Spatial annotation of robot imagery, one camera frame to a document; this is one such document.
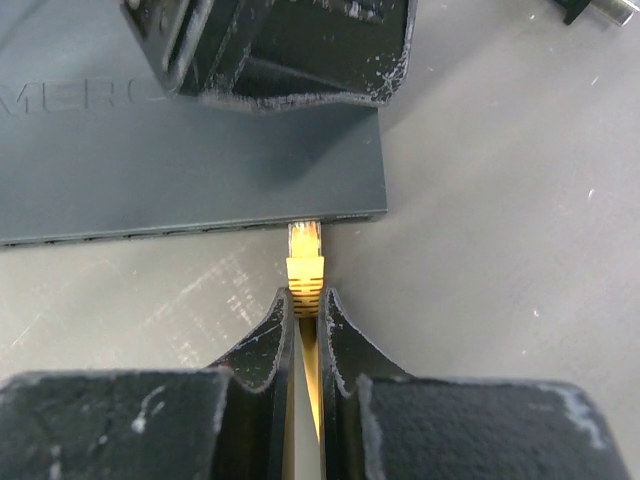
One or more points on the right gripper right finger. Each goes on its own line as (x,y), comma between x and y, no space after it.
(380,422)

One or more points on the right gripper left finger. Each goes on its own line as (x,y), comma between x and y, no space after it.
(230,420)

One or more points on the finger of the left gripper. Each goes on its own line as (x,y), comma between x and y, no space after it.
(261,55)

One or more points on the black network switch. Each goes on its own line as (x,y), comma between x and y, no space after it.
(92,150)

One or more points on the black power adapter with cord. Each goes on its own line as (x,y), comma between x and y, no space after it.
(618,12)

